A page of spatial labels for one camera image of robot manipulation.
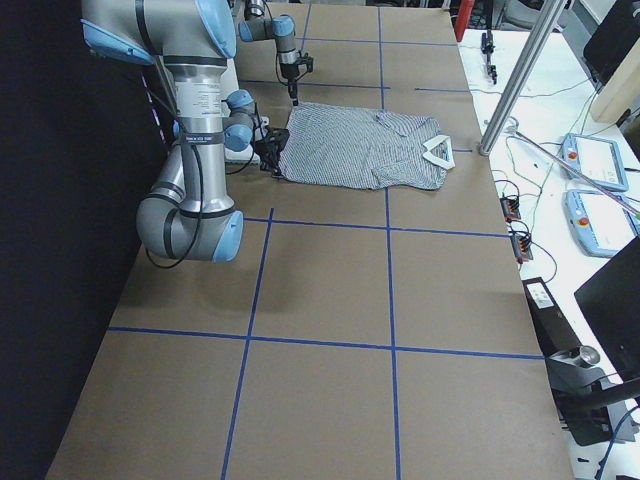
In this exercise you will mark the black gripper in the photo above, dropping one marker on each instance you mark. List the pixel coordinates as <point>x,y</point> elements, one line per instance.
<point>268,152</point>
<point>287,72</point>

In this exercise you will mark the striped polo shirt white collar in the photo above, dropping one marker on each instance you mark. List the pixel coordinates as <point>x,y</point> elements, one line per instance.
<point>362,148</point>

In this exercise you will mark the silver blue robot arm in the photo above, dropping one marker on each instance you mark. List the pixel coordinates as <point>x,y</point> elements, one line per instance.
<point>258,24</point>
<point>188,214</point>

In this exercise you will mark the red cylinder background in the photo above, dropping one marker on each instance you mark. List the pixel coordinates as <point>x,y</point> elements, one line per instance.
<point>462,19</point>

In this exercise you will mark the black tool on table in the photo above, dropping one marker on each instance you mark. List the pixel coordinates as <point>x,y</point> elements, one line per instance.
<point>487,49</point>

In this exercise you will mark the upper orange terminal board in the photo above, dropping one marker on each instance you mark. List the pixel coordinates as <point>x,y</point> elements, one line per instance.
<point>510,208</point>

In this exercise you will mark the orange terminal board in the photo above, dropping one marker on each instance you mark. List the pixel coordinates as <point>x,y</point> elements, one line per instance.
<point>510,208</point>
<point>521,245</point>

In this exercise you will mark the lower orange terminal board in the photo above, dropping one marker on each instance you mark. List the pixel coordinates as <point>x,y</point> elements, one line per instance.
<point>521,245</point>

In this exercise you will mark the upper blue teach pendant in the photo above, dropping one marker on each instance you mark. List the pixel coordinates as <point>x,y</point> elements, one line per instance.
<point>597,158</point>

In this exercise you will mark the blue teach pendant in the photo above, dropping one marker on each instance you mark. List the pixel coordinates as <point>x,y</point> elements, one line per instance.
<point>597,158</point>
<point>600,226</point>

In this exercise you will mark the black monitor upper right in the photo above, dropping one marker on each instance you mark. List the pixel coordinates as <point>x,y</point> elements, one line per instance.
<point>612,40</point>

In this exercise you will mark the black monitor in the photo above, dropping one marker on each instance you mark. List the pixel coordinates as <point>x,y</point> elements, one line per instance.
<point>609,302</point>
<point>612,40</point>

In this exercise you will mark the black box white label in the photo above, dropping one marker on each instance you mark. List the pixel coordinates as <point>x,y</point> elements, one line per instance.
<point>553,331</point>

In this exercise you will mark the lower blue teach pendant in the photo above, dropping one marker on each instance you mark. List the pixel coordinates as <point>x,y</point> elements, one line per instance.
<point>600,226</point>

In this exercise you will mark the black monitor lower right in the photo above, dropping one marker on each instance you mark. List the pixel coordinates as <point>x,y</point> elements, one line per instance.
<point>609,302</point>

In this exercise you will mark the long metal rod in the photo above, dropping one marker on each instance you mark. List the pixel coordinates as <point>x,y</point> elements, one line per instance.
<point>567,167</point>

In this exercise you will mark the silver metal cylinder clamp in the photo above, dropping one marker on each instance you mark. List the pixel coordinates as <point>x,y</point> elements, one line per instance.
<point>582,356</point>

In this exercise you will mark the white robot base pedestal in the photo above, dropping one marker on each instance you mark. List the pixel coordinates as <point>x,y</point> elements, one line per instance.
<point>243,125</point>

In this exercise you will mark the aluminium frame post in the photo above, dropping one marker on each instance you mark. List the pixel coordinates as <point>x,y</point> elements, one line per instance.
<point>537,38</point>

